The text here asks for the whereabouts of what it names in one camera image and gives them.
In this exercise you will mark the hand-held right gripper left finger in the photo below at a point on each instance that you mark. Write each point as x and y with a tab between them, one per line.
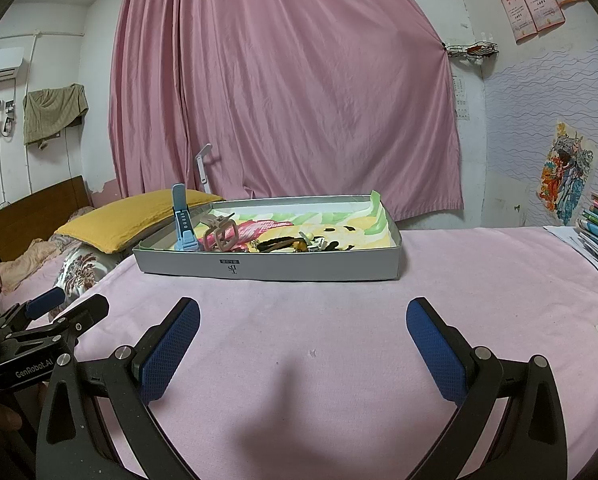
171	350

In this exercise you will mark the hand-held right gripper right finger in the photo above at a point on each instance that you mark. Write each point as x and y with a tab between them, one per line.
436	350

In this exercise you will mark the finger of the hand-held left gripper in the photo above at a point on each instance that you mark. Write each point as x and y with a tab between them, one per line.
44	300
89	310

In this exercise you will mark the beige hair claw clip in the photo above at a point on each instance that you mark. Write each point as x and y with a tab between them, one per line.
224	240

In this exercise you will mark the light blue watch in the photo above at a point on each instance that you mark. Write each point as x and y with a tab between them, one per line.
184	225

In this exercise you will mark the brown looped hair band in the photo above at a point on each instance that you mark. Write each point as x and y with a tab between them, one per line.
266	247

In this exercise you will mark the grey shallow box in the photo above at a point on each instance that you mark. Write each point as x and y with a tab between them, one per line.
304	265

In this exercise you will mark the person's left hand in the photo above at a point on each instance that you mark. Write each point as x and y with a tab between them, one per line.
1	417

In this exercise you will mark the peach blanket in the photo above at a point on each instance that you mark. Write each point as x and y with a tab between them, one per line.
24	260

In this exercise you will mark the floral pillow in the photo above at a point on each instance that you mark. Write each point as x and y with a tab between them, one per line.
86	265

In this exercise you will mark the brown wooden headboard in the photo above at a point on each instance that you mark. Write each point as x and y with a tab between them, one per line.
29	215

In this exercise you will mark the yellow pillow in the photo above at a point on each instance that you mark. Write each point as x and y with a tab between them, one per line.
124	220

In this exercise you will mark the pink bed sheet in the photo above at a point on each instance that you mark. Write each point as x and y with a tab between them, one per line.
329	410

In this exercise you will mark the painted cloth box lining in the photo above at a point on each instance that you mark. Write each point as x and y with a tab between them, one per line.
369	225

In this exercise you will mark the loose white papers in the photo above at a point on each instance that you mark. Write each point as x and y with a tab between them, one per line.
566	240

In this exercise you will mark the white folding desk lamp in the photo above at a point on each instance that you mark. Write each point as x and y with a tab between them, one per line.
202	170

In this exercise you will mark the olive hanging cloth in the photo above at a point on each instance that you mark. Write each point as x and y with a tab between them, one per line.
54	112

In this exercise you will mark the pink curtain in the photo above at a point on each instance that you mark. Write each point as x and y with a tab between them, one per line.
289	90

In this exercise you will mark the white wall-mounted device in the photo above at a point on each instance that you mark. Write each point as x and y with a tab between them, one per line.
4	120

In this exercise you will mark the colourful figure wall poster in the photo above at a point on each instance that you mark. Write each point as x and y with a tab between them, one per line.
566	175

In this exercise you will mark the white wall calendar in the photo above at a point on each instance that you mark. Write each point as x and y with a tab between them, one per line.
461	97

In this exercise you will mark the cluster of wall certificates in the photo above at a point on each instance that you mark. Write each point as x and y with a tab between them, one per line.
534	0

